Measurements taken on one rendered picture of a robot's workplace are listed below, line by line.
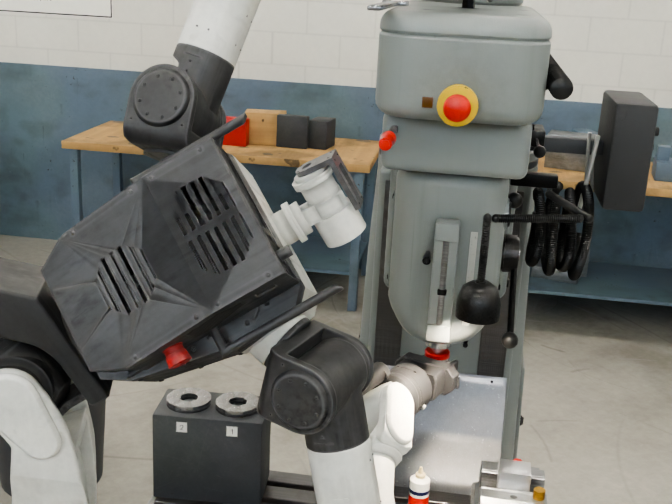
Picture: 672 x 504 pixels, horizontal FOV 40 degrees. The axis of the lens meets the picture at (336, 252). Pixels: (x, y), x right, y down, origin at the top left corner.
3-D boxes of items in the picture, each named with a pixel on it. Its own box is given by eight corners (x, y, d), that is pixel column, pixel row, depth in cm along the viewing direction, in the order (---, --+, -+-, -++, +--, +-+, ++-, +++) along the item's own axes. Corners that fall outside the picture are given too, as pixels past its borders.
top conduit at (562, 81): (571, 101, 137) (574, 77, 136) (543, 99, 138) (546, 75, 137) (551, 69, 180) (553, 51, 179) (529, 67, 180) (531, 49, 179)
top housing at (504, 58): (544, 130, 136) (558, 19, 131) (369, 118, 139) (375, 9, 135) (529, 90, 180) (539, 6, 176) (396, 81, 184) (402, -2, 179)
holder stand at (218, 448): (260, 507, 185) (262, 418, 179) (152, 497, 186) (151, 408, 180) (269, 475, 196) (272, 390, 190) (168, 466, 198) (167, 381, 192)
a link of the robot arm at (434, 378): (462, 357, 167) (434, 379, 157) (457, 405, 169) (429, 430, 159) (400, 340, 173) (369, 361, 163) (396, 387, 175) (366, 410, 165)
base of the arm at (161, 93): (122, 161, 127) (200, 145, 125) (111, 73, 129) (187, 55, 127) (164, 183, 141) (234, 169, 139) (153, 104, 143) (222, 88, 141)
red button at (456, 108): (469, 124, 132) (472, 96, 131) (441, 122, 133) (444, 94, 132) (469, 120, 136) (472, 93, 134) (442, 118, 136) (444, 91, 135)
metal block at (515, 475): (527, 503, 176) (531, 476, 174) (496, 499, 177) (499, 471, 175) (527, 489, 181) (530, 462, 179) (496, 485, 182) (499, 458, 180)
